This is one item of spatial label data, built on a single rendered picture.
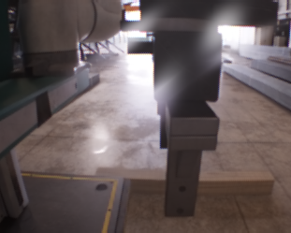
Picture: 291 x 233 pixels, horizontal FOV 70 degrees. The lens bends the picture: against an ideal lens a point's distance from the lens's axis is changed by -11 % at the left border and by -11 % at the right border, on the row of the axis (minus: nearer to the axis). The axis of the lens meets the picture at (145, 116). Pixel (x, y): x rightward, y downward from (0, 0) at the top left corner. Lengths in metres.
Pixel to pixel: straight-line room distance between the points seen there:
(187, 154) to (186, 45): 0.07
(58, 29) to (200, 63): 0.46
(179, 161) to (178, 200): 0.05
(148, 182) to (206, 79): 1.10
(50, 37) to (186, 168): 0.48
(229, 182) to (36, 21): 1.14
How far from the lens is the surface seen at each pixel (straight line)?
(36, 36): 0.59
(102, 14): 0.71
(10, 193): 0.72
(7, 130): 0.33
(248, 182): 1.34
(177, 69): 0.16
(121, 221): 0.68
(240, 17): 0.21
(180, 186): 0.19
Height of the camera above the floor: 0.80
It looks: 19 degrees down
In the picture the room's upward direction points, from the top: straight up
